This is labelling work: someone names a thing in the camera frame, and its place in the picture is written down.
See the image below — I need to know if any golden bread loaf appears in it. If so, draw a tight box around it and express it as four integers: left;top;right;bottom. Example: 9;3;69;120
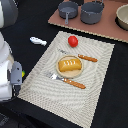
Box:
58;59;82;72

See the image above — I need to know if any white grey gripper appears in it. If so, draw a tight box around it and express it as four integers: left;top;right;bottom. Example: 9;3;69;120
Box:
0;57;22;102

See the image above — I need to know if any round beige plate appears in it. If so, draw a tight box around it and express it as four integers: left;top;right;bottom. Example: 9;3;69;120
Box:
56;55;83;78

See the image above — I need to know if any red tomato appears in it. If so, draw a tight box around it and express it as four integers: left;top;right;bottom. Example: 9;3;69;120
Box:
68;36;78;47

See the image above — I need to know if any fork with wooden handle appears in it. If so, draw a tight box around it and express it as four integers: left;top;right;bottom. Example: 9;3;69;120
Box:
46;72;86;89

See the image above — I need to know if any large grey pot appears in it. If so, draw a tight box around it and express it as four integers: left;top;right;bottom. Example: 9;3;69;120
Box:
80;0;104;24

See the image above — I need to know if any beige bowl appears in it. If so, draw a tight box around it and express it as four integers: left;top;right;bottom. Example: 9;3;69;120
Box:
116;4;128;30

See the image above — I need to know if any small grey saucepan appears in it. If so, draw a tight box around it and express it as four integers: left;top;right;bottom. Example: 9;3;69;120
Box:
58;1;78;23

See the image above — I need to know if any white toy fish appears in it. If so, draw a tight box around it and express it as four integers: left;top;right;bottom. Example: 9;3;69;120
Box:
30;37;47;46

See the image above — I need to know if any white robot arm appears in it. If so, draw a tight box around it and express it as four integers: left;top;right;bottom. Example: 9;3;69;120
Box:
0;0;22;102

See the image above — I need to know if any pink wooden board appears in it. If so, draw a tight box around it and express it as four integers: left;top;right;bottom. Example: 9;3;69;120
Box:
48;0;128;43

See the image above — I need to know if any beige woven placemat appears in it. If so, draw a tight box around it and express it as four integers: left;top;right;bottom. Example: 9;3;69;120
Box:
19;31;114;128

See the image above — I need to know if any knife with wooden handle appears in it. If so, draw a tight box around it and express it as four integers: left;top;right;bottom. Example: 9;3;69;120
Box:
58;49;98;62

